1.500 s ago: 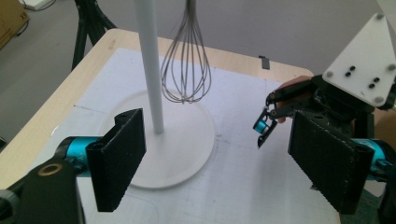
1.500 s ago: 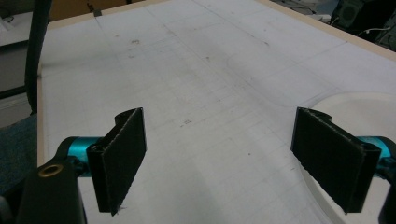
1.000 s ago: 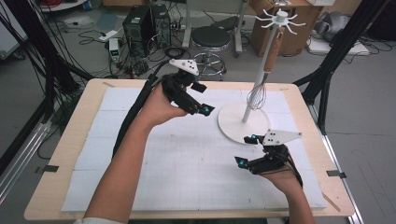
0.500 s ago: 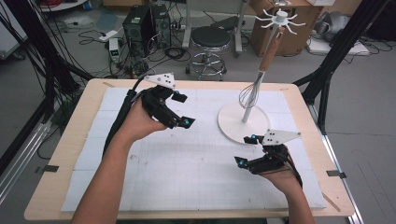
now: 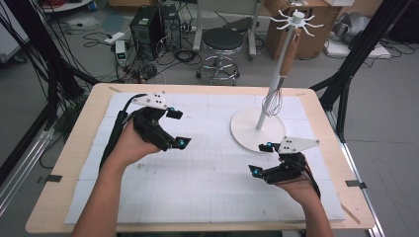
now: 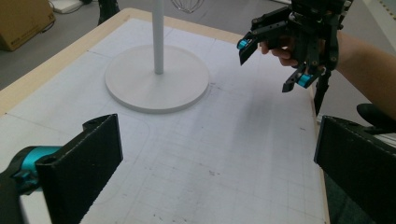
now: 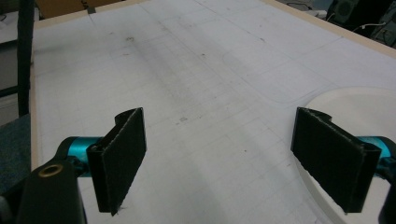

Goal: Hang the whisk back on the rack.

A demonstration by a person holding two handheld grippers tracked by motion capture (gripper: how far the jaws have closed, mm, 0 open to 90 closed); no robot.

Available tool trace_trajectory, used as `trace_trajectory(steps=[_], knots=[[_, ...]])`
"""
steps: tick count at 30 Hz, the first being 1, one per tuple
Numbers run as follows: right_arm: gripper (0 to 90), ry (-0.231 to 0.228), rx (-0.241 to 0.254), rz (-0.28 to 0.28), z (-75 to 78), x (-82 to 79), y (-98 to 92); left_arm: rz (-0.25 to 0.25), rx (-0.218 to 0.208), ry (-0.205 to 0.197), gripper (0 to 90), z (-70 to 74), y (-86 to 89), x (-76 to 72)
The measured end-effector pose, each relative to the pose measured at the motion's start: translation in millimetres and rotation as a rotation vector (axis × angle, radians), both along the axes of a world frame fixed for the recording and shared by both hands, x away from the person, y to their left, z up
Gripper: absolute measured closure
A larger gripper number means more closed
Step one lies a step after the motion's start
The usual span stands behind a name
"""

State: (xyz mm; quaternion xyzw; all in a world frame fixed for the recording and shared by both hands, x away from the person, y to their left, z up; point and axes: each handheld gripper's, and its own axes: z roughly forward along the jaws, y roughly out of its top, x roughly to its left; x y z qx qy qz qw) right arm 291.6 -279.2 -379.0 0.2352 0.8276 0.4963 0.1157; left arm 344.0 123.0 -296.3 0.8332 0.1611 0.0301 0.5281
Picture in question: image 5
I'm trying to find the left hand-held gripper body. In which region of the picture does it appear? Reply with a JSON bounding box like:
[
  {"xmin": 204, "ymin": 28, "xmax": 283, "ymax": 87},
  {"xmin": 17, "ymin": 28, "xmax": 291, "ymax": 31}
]
[{"xmin": 130, "ymin": 91, "xmax": 178, "ymax": 153}]

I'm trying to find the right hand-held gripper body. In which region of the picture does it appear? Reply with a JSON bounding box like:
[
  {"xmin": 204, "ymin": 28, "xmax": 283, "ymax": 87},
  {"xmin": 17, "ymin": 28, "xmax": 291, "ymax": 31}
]
[{"xmin": 262, "ymin": 135, "xmax": 321, "ymax": 186}]

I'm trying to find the white hook stand rack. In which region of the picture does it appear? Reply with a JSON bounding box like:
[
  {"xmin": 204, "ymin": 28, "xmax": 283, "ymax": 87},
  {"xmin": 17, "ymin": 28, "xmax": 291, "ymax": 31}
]
[{"xmin": 229, "ymin": 9, "xmax": 325, "ymax": 154}]

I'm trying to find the wooden handled metal whisk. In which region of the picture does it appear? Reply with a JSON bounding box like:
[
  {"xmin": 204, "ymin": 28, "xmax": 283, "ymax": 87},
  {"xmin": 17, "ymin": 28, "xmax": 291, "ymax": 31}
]
[{"xmin": 261, "ymin": 28, "xmax": 302, "ymax": 119}]

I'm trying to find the person's right hand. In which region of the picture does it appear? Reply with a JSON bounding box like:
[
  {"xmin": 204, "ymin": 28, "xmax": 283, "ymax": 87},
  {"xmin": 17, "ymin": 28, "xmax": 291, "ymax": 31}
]
[{"xmin": 275, "ymin": 162, "xmax": 320, "ymax": 209}]

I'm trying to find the person's left hand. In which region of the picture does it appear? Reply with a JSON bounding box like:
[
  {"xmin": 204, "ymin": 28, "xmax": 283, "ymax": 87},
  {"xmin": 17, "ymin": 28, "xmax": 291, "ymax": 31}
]
[{"xmin": 108, "ymin": 118, "xmax": 163, "ymax": 169}]

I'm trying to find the white grid mat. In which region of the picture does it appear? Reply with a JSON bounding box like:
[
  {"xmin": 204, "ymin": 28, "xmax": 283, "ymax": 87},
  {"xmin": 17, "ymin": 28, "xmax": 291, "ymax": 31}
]
[{"xmin": 64, "ymin": 91, "xmax": 347, "ymax": 225}]

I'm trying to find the white device with green display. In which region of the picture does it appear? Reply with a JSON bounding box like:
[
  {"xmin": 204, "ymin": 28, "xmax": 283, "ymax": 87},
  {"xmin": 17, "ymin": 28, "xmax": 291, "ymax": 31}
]
[{"xmin": 114, "ymin": 39, "xmax": 129, "ymax": 67}]

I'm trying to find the black tape strip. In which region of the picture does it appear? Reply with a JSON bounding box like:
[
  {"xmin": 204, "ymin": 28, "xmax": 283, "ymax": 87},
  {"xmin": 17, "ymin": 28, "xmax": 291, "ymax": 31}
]
[
  {"xmin": 37, "ymin": 174, "xmax": 63, "ymax": 185},
  {"xmin": 344, "ymin": 179, "xmax": 368, "ymax": 191}
]

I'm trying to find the large black computer tower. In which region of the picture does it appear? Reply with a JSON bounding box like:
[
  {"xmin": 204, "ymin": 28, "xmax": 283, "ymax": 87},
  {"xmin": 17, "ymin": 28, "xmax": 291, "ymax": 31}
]
[{"xmin": 128, "ymin": 5, "xmax": 166, "ymax": 62}]

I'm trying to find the white power strip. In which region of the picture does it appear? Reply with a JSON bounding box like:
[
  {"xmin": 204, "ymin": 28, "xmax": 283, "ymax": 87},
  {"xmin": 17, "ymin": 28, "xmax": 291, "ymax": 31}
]
[{"xmin": 104, "ymin": 31, "xmax": 126, "ymax": 45}]

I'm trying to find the slim black computer tower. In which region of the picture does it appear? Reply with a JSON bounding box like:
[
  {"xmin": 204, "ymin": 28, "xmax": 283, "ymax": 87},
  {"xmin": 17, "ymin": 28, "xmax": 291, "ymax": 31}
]
[{"xmin": 160, "ymin": 3, "xmax": 183, "ymax": 52}]

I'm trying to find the thin wooden stick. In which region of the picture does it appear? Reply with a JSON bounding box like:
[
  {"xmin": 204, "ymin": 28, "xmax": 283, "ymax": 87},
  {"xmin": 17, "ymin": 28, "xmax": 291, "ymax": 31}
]
[{"xmin": 340, "ymin": 202, "xmax": 362, "ymax": 226}]

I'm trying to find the black round stool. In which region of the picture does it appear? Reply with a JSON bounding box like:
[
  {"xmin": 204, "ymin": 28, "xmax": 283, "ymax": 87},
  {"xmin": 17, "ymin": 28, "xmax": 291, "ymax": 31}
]
[{"xmin": 196, "ymin": 27, "xmax": 245, "ymax": 87}]

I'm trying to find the brown cardboard box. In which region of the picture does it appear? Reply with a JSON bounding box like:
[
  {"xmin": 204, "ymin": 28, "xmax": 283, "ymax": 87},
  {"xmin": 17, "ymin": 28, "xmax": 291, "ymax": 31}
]
[{"xmin": 264, "ymin": 0, "xmax": 344, "ymax": 61}]

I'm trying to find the black metal stand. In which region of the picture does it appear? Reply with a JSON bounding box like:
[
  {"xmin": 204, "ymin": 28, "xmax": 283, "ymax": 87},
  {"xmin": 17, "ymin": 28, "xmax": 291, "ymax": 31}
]
[{"xmin": 309, "ymin": 0, "xmax": 415, "ymax": 144}]

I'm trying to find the white flat board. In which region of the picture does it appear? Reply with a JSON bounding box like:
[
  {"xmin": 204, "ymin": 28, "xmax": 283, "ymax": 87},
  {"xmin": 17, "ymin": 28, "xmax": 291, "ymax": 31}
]
[{"xmin": 324, "ymin": 39, "xmax": 393, "ymax": 60}]

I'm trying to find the white round table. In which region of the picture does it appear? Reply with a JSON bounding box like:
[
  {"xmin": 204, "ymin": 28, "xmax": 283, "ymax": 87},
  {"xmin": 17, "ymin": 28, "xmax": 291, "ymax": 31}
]
[{"xmin": 41, "ymin": 0, "xmax": 94, "ymax": 14}]

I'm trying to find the grey rounded device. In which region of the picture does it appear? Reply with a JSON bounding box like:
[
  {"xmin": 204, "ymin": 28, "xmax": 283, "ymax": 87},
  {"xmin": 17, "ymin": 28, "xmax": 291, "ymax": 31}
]
[{"xmin": 332, "ymin": 12, "xmax": 372, "ymax": 45}]

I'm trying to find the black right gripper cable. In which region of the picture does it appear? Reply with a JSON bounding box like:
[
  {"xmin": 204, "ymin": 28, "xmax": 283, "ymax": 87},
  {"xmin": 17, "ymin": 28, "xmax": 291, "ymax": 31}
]
[{"xmin": 301, "ymin": 160, "xmax": 322, "ymax": 200}]

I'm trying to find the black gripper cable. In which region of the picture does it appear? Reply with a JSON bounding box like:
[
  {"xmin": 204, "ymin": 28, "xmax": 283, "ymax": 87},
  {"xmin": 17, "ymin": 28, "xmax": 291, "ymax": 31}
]
[
  {"xmin": 301, "ymin": 160, "xmax": 322, "ymax": 200},
  {"xmin": 98, "ymin": 93, "xmax": 148, "ymax": 173}
]

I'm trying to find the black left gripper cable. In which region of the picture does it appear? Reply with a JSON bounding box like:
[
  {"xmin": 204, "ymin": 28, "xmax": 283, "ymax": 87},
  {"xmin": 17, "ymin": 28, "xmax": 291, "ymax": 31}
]
[{"xmin": 98, "ymin": 93, "xmax": 148, "ymax": 173}]

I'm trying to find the coiled black cable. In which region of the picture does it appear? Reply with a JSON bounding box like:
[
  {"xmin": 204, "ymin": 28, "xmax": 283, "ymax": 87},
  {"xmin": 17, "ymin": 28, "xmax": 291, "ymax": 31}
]
[{"xmin": 173, "ymin": 48, "xmax": 203, "ymax": 66}]

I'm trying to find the aluminium rail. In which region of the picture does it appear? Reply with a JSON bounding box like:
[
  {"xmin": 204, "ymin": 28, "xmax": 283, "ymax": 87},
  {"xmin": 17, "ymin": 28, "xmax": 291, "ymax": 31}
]
[
  {"xmin": 325, "ymin": 110, "xmax": 386, "ymax": 237},
  {"xmin": 0, "ymin": 127, "xmax": 56, "ymax": 215}
]

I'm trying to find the black stand with cables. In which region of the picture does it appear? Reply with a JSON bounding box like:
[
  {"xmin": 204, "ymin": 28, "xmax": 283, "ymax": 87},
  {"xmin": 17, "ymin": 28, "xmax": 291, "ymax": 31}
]
[{"xmin": 0, "ymin": 0, "xmax": 101, "ymax": 130}]

